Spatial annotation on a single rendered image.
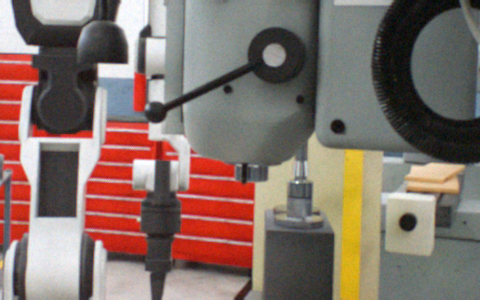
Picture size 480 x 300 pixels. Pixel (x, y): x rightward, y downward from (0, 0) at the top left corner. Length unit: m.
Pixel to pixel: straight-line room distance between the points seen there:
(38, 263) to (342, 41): 0.93
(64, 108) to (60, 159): 0.11
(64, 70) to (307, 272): 0.68
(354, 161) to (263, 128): 1.82
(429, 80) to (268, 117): 0.21
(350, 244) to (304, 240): 1.43
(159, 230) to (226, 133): 0.74
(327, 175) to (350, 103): 1.88
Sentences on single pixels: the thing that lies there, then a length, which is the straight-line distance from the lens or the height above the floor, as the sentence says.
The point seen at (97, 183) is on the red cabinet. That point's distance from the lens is 6.29.
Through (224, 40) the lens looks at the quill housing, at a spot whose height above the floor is 1.47.
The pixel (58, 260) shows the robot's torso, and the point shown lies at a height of 1.04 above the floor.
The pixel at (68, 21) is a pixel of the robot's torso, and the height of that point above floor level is 1.52.
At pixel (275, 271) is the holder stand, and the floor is 1.08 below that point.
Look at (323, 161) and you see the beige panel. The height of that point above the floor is 1.12.
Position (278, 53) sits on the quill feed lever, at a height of 1.46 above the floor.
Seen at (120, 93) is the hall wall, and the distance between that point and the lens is 10.85.
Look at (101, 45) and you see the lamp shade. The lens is 1.23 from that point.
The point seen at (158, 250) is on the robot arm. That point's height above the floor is 1.05.
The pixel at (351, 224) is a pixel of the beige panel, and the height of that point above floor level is 0.92.
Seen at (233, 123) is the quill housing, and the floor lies 1.36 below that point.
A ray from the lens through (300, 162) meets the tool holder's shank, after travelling 1.59.
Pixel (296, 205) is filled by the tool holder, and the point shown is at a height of 1.19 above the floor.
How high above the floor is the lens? 1.45
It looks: 3 degrees down
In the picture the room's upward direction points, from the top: 2 degrees clockwise
